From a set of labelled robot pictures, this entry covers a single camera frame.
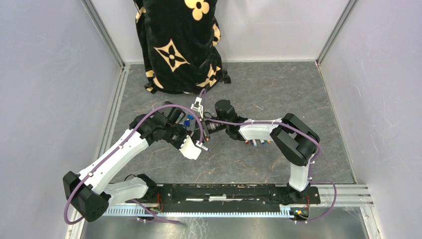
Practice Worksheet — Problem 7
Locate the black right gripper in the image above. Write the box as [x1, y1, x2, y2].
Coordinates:
[193, 117, 228, 145]

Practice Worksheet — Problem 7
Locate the clear blue ballpoint pen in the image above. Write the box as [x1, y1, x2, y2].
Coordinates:
[200, 145, 210, 151]

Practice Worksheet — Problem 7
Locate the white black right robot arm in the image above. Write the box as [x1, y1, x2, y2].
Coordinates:
[192, 100, 321, 203]

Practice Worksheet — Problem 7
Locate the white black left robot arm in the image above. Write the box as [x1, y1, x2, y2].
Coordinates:
[63, 102, 205, 225]

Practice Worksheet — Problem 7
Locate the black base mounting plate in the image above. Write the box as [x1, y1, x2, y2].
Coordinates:
[137, 183, 321, 213]

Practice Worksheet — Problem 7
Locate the black floral blanket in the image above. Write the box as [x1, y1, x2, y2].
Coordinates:
[134, 0, 231, 94]

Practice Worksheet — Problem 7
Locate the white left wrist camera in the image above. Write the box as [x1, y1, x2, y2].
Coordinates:
[179, 135, 202, 160]

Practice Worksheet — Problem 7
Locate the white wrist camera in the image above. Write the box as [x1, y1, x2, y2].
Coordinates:
[179, 135, 202, 160]
[191, 97, 204, 113]

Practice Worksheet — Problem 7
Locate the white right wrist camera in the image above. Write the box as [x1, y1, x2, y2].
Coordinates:
[191, 97, 204, 113]

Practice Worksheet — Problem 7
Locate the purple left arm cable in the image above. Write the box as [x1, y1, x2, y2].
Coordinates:
[63, 104, 205, 226]

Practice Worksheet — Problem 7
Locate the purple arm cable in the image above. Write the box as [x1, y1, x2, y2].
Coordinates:
[198, 88, 337, 224]
[63, 104, 205, 226]

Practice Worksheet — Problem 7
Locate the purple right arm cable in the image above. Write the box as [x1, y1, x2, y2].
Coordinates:
[198, 88, 337, 224]

